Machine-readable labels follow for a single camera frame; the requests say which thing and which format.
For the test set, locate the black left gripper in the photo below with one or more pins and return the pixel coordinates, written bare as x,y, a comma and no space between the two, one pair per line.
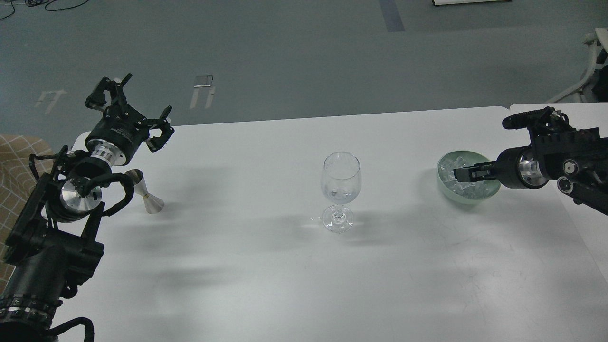
119,133

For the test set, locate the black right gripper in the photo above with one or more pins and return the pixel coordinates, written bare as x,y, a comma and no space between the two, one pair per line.
505,170

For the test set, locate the clear ice cubes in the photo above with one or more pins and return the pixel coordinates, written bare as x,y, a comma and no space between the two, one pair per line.
451,175

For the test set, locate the steel double jigger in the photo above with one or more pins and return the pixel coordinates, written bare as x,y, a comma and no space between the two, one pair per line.
152,204

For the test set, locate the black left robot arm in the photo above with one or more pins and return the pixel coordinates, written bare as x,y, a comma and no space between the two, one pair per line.
53,244

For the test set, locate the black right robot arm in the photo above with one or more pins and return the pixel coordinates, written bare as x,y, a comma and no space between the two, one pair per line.
577,159

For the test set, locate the clear wine glass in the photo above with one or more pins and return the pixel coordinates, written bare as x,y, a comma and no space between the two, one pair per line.
341,182

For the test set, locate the green bowl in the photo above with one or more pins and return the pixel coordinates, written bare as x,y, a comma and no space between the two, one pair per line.
468,199

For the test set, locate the tan checkered cloth seat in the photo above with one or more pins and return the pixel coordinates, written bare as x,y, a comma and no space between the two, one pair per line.
16,179

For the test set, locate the white board on floor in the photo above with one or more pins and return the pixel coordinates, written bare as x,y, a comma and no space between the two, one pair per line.
463,2

